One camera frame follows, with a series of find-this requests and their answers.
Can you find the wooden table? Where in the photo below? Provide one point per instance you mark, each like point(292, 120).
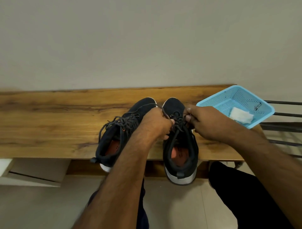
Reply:
point(47, 122)

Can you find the white wipe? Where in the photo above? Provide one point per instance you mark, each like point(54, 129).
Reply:
point(241, 115)

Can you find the white drawer unit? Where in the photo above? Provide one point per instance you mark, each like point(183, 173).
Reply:
point(35, 169)

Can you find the person's left hand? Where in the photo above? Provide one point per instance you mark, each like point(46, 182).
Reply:
point(155, 125)

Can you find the person's right forearm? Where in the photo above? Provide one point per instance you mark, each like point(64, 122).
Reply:
point(271, 169)

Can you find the black metal shoe rack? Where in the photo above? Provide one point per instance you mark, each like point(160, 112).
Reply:
point(283, 129)

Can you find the person's left forearm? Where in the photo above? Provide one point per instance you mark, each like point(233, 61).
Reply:
point(115, 186)

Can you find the blue plastic basket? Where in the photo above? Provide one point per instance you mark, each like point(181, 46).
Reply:
point(236, 96)

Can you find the person's right hand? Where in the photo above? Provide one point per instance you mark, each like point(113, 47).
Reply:
point(210, 125)

